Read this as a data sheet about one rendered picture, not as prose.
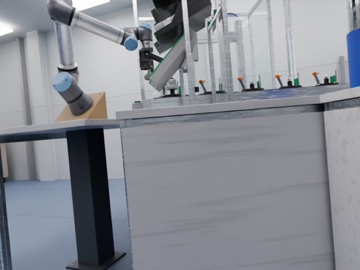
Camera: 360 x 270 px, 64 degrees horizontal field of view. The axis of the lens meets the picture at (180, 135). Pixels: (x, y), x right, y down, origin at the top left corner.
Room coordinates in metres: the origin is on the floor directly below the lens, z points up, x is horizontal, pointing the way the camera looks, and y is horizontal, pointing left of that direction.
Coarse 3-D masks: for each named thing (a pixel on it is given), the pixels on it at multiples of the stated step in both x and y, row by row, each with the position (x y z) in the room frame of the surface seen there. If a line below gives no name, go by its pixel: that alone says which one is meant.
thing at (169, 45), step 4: (204, 20) 1.42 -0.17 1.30; (200, 24) 1.44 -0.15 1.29; (204, 24) 1.47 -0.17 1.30; (192, 28) 1.43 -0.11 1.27; (196, 28) 1.46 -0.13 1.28; (200, 28) 1.50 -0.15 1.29; (196, 32) 1.52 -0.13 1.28; (176, 36) 1.42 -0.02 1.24; (172, 40) 1.44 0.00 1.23; (176, 40) 1.47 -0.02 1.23; (156, 44) 1.41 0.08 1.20; (164, 44) 1.43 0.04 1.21; (168, 44) 1.46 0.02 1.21; (172, 44) 1.50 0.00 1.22; (156, 48) 1.42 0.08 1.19; (160, 48) 1.45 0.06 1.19; (164, 48) 1.48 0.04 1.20; (168, 48) 1.52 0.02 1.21; (160, 52) 1.51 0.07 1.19
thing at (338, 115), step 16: (320, 96) 1.03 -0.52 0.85; (336, 96) 0.94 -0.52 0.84; (352, 96) 0.87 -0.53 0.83; (336, 112) 0.95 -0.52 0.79; (352, 112) 0.88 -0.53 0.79; (336, 128) 0.96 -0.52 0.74; (352, 128) 0.88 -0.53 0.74; (336, 144) 0.96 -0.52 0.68; (352, 144) 0.89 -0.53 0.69; (336, 160) 0.97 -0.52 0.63; (352, 160) 0.89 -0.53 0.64; (336, 176) 0.98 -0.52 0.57; (352, 176) 0.90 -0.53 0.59; (336, 192) 0.98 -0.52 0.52; (352, 192) 0.90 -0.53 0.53; (336, 208) 0.99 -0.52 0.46; (352, 208) 0.91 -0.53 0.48; (336, 224) 1.00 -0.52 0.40; (352, 224) 0.91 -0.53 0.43; (336, 240) 1.00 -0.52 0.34; (352, 240) 0.92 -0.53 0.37; (336, 256) 1.01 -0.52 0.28; (352, 256) 0.93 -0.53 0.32
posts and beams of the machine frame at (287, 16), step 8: (216, 0) 2.57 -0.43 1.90; (288, 0) 2.44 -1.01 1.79; (216, 8) 2.57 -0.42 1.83; (288, 8) 2.45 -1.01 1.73; (288, 16) 2.44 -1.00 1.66; (216, 24) 2.61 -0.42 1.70; (288, 24) 2.44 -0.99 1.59; (288, 32) 2.44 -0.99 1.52; (288, 40) 2.44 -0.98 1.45; (288, 48) 2.45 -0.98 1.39; (224, 56) 2.57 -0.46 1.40; (288, 56) 2.46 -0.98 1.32; (224, 64) 2.57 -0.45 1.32; (288, 64) 2.47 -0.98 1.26; (224, 72) 2.57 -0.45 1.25; (288, 72) 2.48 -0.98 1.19; (224, 80) 2.58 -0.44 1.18; (224, 88) 2.57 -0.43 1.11
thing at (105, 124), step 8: (80, 120) 1.23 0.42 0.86; (88, 120) 1.24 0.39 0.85; (96, 120) 1.29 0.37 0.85; (104, 120) 1.34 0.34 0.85; (112, 120) 1.40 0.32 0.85; (8, 128) 1.41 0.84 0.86; (16, 128) 1.38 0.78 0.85; (24, 128) 1.36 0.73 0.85; (32, 128) 1.34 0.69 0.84; (40, 128) 1.32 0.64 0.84; (48, 128) 1.30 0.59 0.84; (56, 128) 1.28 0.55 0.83; (64, 128) 1.30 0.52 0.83; (72, 128) 1.39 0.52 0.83; (80, 128) 1.48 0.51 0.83; (88, 128) 1.59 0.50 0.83; (96, 128) 1.72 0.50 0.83; (104, 128) 1.87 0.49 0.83; (112, 128) 2.05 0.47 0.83
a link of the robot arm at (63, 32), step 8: (56, 24) 1.57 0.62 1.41; (64, 24) 1.57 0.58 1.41; (56, 32) 1.60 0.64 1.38; (64, 32) 1.60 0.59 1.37; (56, 40) 1.64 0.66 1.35; (64, 40) 1.62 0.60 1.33; (64, 48) 1.65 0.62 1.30; (72, 48) 1.69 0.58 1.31; (64, 56) 1.67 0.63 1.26; (72, 56) 1.71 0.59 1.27; (64, 64) 1.70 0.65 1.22; (72, 64) 1.73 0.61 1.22; (72, 72) 1.73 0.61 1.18
